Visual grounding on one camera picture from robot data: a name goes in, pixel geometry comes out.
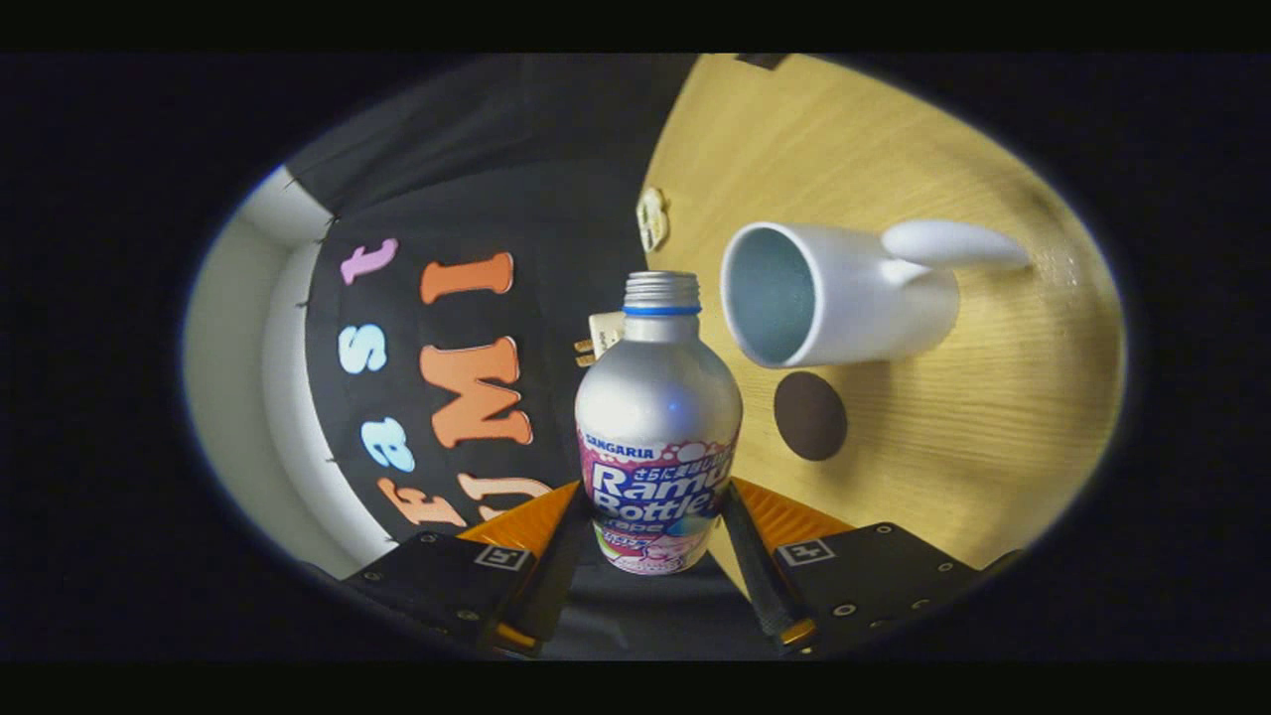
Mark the white cup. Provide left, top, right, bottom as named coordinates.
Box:
left=720, top=219, right=1032, bottom=369

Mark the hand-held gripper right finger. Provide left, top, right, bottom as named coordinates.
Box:
left=717, top=477, right=1024, bottom=658

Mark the dark brown round coaster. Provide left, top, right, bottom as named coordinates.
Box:
left=774, top=371, right=849, bottom=462

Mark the white toaster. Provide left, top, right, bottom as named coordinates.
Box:
left=586, top=311, right=627, bottom=360

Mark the silver juice bottle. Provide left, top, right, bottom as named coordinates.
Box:
left=575, top=270, right=744, bottom=575

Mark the wooden table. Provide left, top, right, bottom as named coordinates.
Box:
left=640, top=54, right=1128, bottom=597

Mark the white compartment tray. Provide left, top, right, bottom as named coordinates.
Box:
left=635, top=187, right=670, bottom=253

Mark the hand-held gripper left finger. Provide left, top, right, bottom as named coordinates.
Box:
left=343, top=480, right=594, bottom=658

